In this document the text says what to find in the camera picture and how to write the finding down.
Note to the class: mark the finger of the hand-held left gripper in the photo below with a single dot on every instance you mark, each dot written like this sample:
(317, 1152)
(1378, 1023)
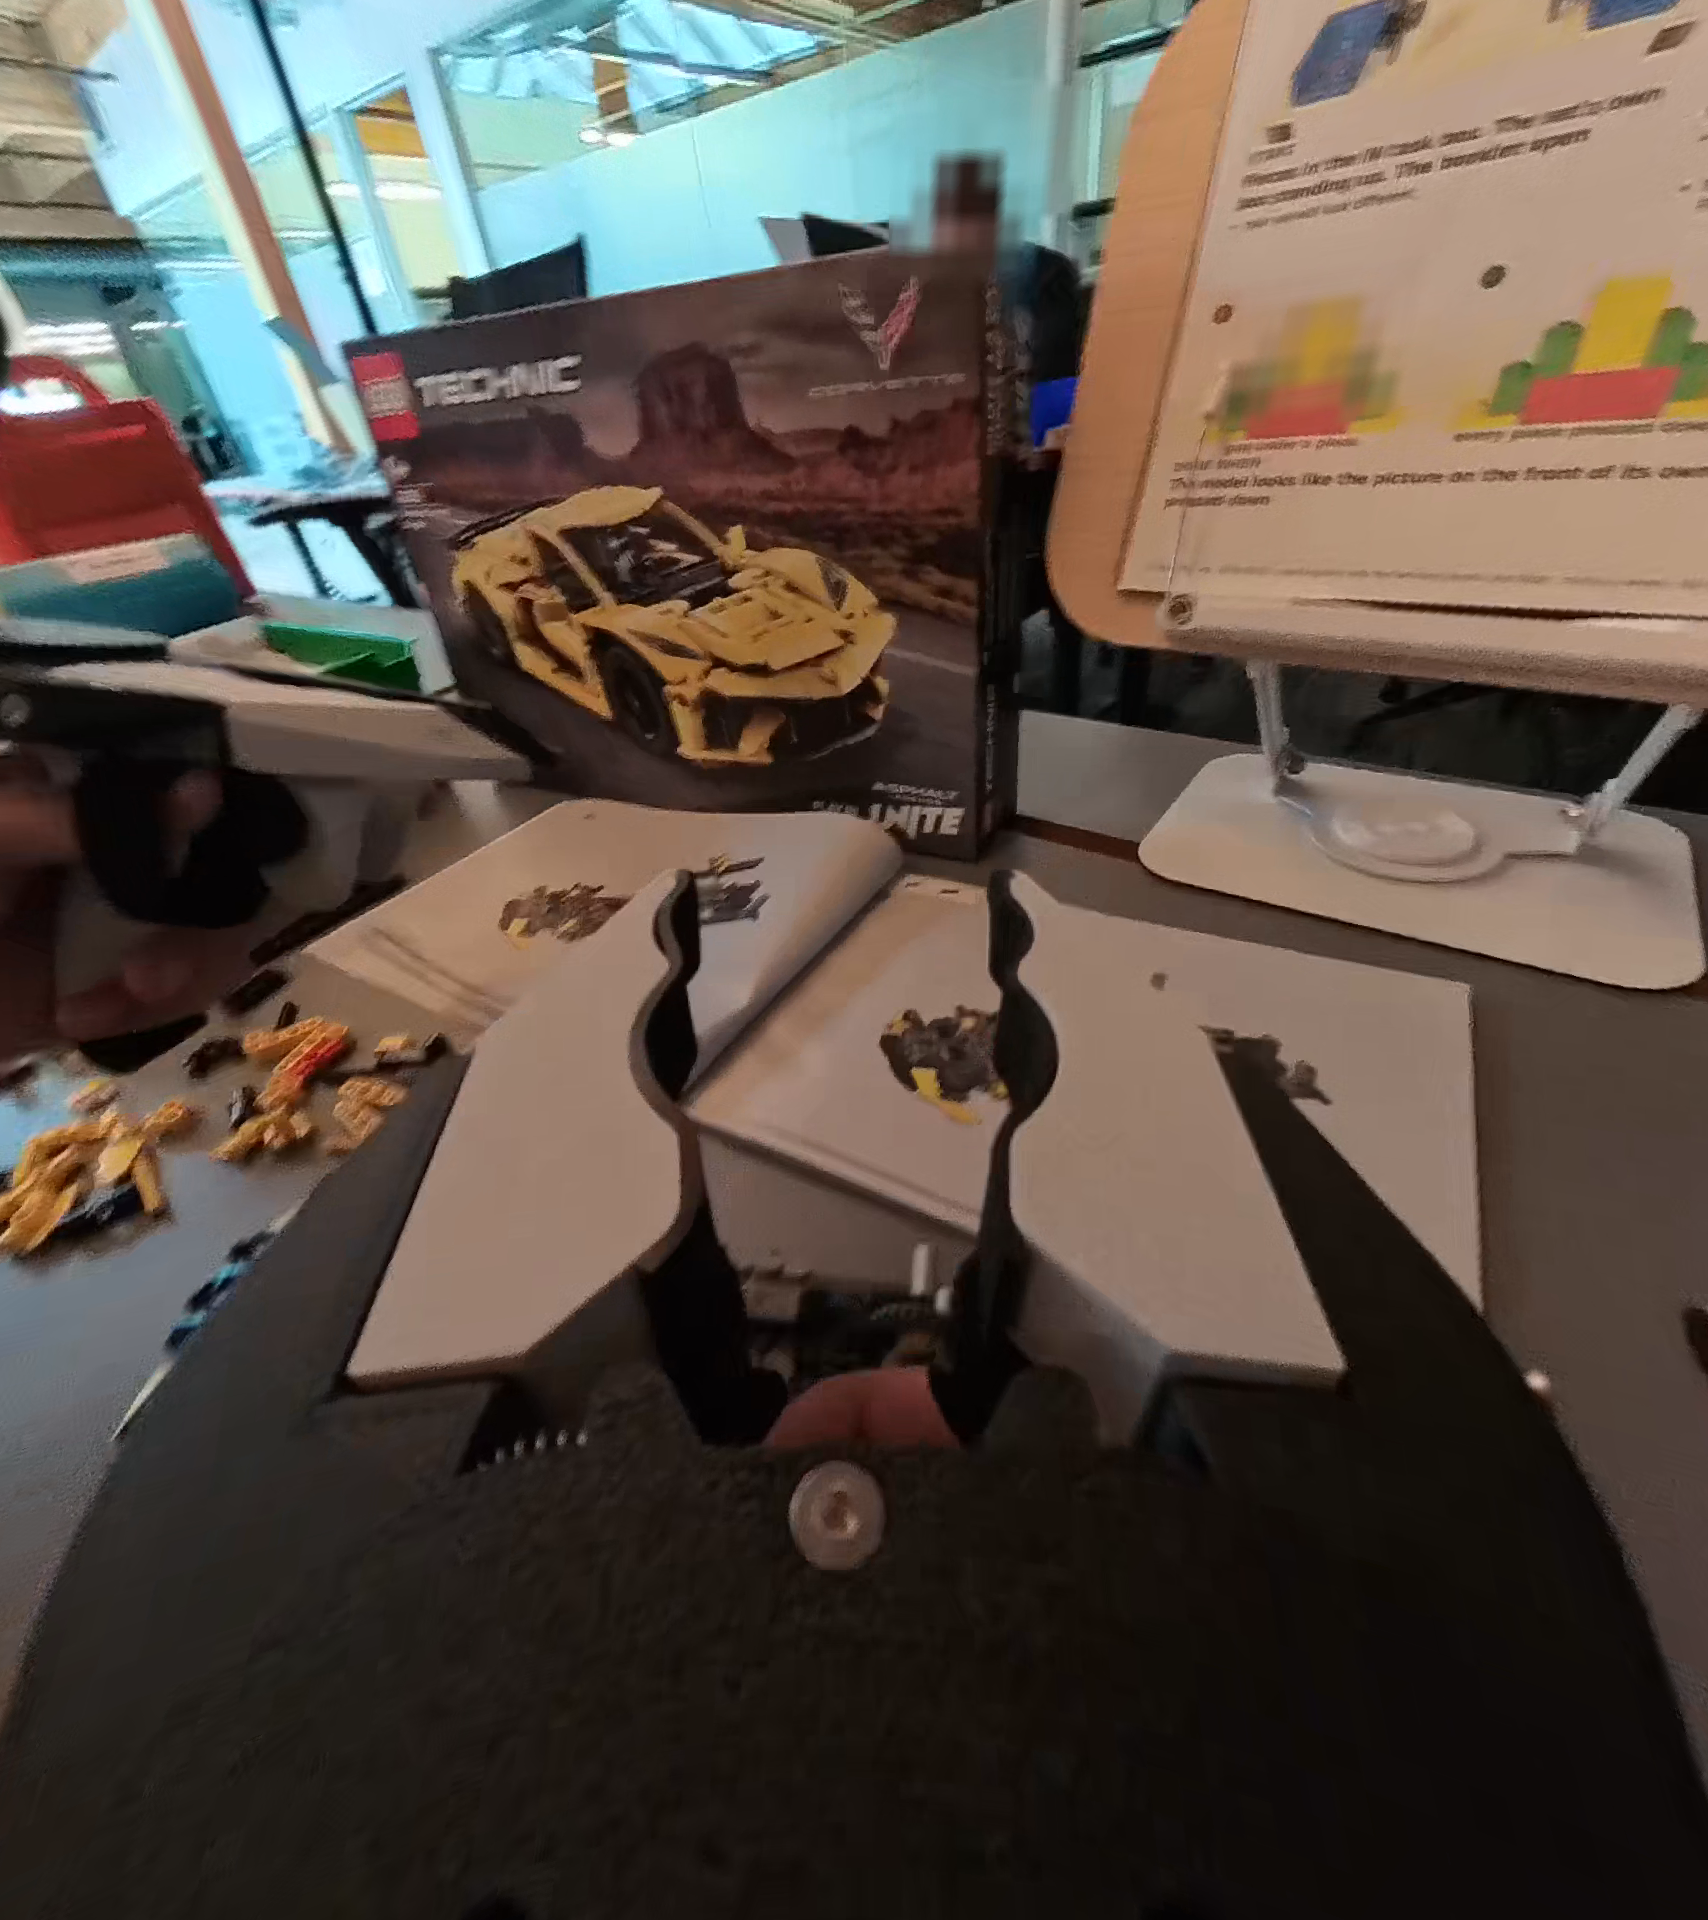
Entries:
(344, 734)

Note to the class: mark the long black lego beam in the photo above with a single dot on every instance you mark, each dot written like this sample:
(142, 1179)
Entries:
(328, 922)

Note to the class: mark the green plastic bin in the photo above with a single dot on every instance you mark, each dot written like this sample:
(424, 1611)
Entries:
(344, 652)

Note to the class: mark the red carry case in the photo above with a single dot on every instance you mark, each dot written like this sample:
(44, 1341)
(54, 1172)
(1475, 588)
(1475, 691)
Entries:
(89, 481)

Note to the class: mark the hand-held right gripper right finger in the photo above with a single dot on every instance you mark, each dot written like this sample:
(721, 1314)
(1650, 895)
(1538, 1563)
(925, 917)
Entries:
(1168, 1215)

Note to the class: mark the lego set box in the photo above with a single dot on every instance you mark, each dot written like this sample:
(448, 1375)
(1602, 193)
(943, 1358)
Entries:
(795, 451)

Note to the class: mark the lego car chassis assembly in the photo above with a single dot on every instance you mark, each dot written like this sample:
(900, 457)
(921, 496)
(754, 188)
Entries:
(855, 1320)

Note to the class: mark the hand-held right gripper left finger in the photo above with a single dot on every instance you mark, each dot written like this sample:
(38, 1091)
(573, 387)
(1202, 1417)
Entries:
(525, 1200)

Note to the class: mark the open lego instruction booklet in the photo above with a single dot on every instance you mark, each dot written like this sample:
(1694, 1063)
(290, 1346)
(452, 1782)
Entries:
(1319, 1124)

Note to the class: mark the person's right hand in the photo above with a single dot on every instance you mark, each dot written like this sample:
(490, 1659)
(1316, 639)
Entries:
(862, 1410)

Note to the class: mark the teal cardboard box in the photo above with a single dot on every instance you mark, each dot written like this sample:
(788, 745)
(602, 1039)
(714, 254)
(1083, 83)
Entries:
(104, 578)

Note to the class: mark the pile of yellow lego pieces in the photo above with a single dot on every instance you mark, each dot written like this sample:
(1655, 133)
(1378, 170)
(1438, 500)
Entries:
(58, 1184)

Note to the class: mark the printed instruction sheet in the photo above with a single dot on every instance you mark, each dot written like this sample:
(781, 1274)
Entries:
(1469, 225)

